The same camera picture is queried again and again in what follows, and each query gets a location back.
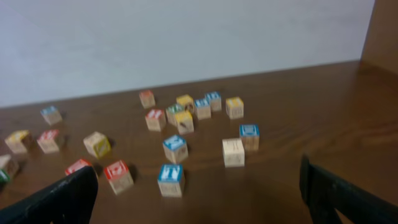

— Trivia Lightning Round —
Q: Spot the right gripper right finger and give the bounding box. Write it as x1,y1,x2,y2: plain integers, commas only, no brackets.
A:
299,154,397,224

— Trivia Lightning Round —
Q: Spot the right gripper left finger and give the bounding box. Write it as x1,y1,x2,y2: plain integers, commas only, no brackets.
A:
1,166,98,223

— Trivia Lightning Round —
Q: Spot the red U block lower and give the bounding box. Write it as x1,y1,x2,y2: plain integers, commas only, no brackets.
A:
65,159,93,175

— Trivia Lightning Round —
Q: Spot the red u block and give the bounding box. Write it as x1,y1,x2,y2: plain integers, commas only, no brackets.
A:
37,129,65,154
65,159,93,175

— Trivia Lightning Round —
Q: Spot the red E block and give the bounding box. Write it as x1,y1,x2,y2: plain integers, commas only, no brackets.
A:
104,160,134,195

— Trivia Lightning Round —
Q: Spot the white picture block middle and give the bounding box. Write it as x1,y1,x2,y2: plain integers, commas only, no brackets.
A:
83,131,111,159

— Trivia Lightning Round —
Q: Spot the red U block upper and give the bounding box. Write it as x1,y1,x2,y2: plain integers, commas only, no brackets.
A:
37,129,65,154

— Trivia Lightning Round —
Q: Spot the white green picture block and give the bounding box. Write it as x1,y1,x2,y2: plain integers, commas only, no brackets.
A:
0,154,19,183

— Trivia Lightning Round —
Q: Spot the yellow block upper middle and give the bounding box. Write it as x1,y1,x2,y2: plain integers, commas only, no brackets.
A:
5,130,32,154

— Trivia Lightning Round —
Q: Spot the blue X block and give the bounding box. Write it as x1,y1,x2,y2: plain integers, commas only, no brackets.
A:
40,106,63,125

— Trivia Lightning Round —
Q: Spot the blue D block right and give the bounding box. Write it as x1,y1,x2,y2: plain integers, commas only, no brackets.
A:
239,124,260,151

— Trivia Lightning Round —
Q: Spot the blue d block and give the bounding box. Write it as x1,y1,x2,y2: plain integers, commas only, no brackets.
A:
205,91,222,111
239,124,260,151

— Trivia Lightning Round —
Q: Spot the white block right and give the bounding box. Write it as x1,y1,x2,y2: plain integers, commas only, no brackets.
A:
222,138,245,167

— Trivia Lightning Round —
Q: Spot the blue T block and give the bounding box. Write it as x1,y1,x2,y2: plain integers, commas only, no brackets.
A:
157,164,185,197

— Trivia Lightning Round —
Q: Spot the blue 2 block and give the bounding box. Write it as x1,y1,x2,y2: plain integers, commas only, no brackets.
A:
163,135,188,164

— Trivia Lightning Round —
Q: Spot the red I block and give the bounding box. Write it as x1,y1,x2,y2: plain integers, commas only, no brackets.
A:
145,109,167,131

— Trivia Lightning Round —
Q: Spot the yellow 8 block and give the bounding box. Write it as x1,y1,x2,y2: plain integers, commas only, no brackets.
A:
226,96,244,119

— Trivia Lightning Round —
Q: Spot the red block top right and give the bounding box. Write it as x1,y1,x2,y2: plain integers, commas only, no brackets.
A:
139,90,155,109

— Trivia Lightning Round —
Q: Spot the green Z block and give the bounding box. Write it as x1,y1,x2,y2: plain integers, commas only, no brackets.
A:
165,103,185,126

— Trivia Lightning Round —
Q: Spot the yellow block below Z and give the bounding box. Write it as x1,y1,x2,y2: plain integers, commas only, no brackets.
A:
175,111,194,134

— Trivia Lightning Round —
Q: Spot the blue D block upper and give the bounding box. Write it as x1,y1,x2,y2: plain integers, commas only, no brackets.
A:
205,91,222,111

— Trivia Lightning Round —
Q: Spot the blue 5 block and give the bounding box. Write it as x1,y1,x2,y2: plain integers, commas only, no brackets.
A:
194,98,211,120

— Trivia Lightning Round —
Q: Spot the yellow block upper right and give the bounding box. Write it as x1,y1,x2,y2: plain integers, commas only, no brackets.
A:
176,95,195,114

